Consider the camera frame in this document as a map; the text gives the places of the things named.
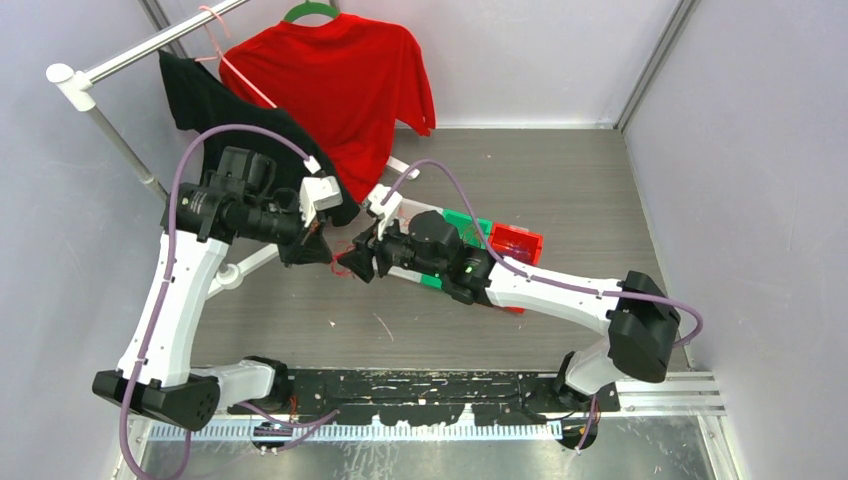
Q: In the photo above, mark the white plastic bin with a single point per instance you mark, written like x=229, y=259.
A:
x=407, y=210

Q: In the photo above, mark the white slotted cable duct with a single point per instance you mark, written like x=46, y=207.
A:
x=255, y=429

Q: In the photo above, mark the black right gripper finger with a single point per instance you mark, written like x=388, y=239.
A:
x=372, y=238
x=359, y=263

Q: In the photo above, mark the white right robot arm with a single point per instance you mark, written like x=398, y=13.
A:
x=638, y=328

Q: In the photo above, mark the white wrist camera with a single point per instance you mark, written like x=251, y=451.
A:
x=382, y=203
x=318, y=192

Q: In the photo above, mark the red plastic bin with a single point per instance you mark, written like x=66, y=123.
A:
x=517, y=243

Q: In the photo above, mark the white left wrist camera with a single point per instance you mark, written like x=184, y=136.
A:
x=318, y=192

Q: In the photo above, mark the green plastic bin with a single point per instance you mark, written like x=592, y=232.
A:
x=466, y=228

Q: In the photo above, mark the red t-shirt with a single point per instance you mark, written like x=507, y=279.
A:
x=347, y=82

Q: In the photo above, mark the green clothes hanger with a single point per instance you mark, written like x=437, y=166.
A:
x=307, y=8

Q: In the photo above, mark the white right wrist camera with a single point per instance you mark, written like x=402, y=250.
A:
x=382, y=203

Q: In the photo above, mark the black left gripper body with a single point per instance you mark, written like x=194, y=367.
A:
x=273, y=224

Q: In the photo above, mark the black t-shirt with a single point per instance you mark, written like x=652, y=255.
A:
x=198, y=102

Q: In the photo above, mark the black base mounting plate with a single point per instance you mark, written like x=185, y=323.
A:
x=425, y=398

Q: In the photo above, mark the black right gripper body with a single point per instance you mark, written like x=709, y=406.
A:
x=400, y=251

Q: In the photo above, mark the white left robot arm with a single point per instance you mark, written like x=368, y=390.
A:
x=236, y=200

